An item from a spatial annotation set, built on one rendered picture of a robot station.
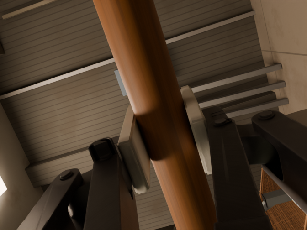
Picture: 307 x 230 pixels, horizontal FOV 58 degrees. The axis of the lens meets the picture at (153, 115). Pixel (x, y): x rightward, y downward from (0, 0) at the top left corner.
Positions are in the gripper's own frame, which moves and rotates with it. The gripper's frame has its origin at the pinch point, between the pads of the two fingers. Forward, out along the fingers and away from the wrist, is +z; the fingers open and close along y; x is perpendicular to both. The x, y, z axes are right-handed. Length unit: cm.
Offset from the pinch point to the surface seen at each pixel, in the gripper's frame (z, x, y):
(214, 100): 294, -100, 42
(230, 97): 291, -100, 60
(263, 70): 285, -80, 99
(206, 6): 339, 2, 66
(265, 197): 84, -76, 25
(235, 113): 289, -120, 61
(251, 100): 315, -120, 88
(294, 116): 160, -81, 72
